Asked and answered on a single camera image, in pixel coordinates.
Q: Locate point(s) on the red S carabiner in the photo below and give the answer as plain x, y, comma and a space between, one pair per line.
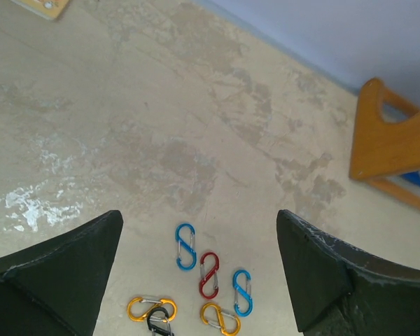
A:
208, 275

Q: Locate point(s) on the orange S carabiner left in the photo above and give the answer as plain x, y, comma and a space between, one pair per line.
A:
139, 308

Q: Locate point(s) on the orange spiral notebook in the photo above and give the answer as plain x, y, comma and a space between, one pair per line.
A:
47, 9

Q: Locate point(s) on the wooden shelf rack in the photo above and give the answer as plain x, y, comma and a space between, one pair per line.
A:
386, 140

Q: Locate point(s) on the blue s carabiner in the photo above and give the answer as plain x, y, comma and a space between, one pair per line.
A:
245, 292
188, 247

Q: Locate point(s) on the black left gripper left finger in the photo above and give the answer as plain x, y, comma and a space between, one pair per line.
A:
56, 287

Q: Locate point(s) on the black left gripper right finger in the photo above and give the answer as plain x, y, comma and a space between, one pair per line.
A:
338, 289

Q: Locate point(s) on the blue stapler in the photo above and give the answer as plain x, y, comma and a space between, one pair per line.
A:
418, 176

